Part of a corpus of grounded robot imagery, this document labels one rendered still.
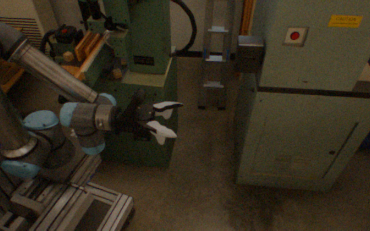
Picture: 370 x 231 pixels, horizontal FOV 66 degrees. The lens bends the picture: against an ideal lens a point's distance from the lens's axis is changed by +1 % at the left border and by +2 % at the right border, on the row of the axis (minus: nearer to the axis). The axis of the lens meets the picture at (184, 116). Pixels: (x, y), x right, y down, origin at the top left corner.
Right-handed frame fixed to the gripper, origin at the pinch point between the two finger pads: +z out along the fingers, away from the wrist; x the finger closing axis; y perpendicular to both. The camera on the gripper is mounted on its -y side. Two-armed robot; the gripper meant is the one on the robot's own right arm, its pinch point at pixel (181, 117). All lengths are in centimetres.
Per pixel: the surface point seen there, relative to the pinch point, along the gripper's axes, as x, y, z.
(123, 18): -70, -4, -37
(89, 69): -63, 21, -55
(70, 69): -64, 23, -66
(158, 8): -77, -7, -21
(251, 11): -195, 27, 39
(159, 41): -80, 11, -21
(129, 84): -73, 35, -38
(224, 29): -152, 29, 15
